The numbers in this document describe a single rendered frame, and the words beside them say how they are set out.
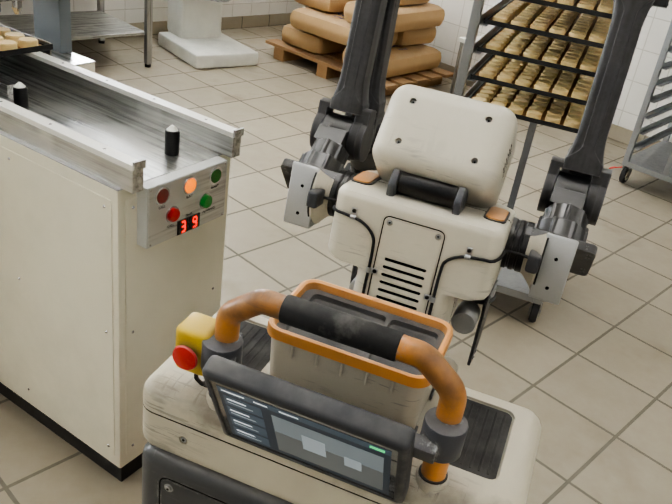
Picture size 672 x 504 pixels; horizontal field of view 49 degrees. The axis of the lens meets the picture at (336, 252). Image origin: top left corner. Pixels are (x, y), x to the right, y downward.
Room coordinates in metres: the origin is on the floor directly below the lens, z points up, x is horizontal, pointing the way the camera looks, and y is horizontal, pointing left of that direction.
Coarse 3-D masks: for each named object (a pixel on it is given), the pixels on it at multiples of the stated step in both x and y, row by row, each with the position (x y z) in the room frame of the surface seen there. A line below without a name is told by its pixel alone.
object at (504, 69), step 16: (496, 64) 2.65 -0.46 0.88; (512, 64) 2.69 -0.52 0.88; (528, 64) 2.73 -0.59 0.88; (512, 80) 2.53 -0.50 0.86; (528, 80) 2.50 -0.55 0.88; (544, 80) 2.52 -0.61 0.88; (560, 80) 2.55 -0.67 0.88; (576, 80) 2.67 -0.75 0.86; (592, 80) 2.63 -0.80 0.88; (576, 96) 2.39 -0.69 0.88
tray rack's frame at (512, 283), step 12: (528, 132) 3.01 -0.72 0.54; (528, 144) 3.00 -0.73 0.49; (516, 180) 3.00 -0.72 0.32; (516, 192) 3.00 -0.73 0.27; (504, 276) 2.45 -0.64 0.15; (516, 276) 2.47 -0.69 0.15; (504, 288) 2.37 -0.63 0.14; (516, 288) 2.37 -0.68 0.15; (528, 288) 2.39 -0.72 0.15; (528, 300) 2.34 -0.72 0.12; (528, 312) 2.39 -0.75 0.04; (540, 312) 2.40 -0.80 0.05
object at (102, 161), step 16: (0, 112) 1.49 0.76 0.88; (16, 112) 1.47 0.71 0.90; (32, 112) 1.48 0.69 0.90; (0, 128) 1.50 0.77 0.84; (16, 128) 1.47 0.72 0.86; (32, 128) 1.44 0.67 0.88; (48, 128) 1.41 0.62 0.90; (64, 128) 1.42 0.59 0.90; (32, 144) 1.44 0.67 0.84; (48, 144) 1.41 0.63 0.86; (64, 144) 1.39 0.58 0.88; (80, 144) 1.36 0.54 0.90; (96, 144) 1.36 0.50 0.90; (64, 160) 1.39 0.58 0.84; (80, 160) 1.36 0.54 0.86; (96, 160) 1.34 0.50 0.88; (112, 160) 1.32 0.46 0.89; (128, 160) 1.31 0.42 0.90; (144, 160) 1.31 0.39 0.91; (96, 176) 1.34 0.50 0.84; (112, 176) 1.32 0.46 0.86; (128, 176) 1.29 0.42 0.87
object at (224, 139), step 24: (48, 72) 1.86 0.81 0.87; (72, 72) 1.81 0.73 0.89; (96, 96) 1.76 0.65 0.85; (120, 96) 1.72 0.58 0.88; (144, 96) 1.69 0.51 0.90; (144, 120) 1.68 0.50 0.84; (168, 120) 1.64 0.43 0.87; (192, 120) 1.60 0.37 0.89; (216, 144) 1.56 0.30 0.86; (240, 144) 1.56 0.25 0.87
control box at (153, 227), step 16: (208, 160) 1.51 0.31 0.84; (224, 160) 1.52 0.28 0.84; (160, 176) 1.39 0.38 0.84; (176, 176) 1.40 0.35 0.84; (192, 176) 1.43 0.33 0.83; (208, 176) 1.48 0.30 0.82; (224, 176) 1.52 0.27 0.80; (144, 192) 1.33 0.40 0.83; (176, 192) 1.39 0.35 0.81; (192, 192) 1.43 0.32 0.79; (208, 192) 1.48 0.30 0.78; (224, 192) 1.52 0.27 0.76; (144, 208) 1.33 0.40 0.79; (160, 208) 1.35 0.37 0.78; (192, 208) 1.44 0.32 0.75; (208, 208) 1.48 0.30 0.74; (144, 224) 1.33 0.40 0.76; (160, 224) 1.35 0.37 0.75; (176, 224) 1.39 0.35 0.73; (144, 240) 1.33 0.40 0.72; (160, 240) 1.36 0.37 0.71
